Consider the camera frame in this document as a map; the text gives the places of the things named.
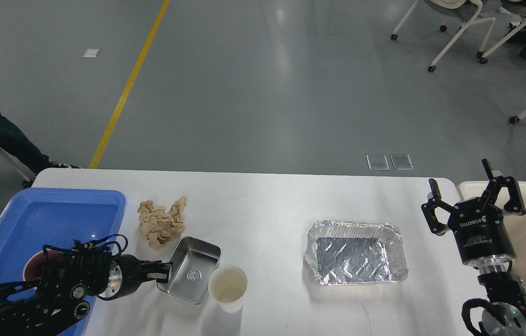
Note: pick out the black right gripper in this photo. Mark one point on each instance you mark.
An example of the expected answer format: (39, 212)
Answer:
(482, 238)

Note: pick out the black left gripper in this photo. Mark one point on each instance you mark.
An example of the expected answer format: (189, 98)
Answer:
(126, 273)

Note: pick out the stainless steel tray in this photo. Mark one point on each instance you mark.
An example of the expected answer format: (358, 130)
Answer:
(193, 262)

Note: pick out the white paper cup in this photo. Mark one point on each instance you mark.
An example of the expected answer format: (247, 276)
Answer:
(228, 286)

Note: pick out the pink mug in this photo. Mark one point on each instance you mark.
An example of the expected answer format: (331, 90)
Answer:
(33, 268)

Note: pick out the aluminium foil tray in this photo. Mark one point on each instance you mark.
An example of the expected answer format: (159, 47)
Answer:
(354, 253)

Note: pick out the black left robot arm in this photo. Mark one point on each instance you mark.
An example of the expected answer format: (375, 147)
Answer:
(56, 300)

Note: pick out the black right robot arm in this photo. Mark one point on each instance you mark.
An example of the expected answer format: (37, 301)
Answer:
(503, 313)

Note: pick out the crumpled brown paper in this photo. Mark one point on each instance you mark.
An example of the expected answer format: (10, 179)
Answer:
(159, 225)

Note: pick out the floor outlet plate right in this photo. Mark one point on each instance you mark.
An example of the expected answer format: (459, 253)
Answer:
(401, 162)

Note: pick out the floor outlet plate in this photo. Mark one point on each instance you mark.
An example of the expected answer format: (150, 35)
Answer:
(401, 162)
(377, 162)

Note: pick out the floor outlet plate left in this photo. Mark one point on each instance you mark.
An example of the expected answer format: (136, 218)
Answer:
(377, 162)

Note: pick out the person in dark jeans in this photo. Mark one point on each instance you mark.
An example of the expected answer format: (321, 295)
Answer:
(16, 143)

